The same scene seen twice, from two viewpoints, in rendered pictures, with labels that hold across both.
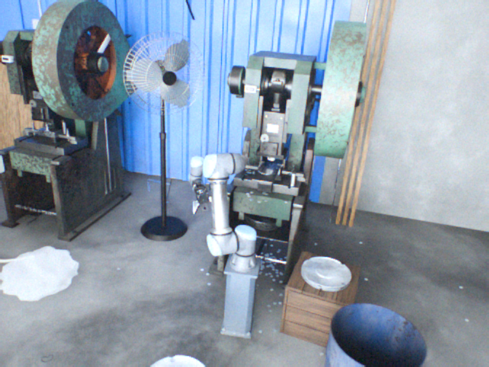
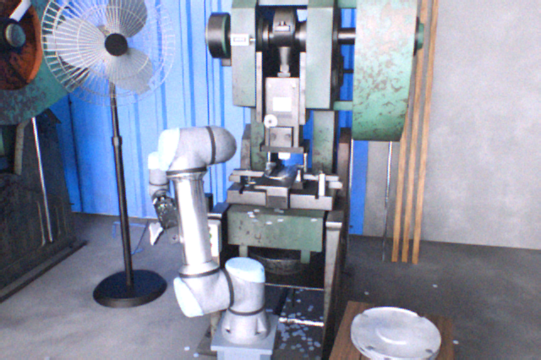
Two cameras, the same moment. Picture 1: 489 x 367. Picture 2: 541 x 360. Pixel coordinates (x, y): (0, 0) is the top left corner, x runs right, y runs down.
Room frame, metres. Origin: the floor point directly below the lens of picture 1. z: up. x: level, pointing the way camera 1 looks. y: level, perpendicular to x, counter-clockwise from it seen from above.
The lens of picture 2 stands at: (0.59, -0.09, 1.33)
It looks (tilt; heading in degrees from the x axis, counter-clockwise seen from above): 17 degrees down; 359
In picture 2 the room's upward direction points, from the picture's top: straight up
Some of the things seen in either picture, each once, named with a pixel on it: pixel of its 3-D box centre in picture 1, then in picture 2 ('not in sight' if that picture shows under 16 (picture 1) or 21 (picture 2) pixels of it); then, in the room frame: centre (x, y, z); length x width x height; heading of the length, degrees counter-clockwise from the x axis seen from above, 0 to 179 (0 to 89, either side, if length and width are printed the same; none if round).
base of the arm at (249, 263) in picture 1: (244, 256); (246, 315); (1.88, -0.03, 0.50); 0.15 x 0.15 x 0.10
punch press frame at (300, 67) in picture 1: (274, 151); (290, 148); (2.75, -0.20, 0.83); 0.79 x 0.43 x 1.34; 168
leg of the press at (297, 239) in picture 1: (304, 204); (344, 229); (2.69, -0.46, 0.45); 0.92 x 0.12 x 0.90; 168
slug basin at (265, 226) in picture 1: (265, 217); (283, 253); (2.61, -0.17, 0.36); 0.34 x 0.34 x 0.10
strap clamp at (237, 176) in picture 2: (247, 164); (247, 169); (2.64, -0.01, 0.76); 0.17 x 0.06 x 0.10; 78
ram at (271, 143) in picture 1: (273, 130); (283, 109); (2.57, -0.16, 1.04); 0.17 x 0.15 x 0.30; 168
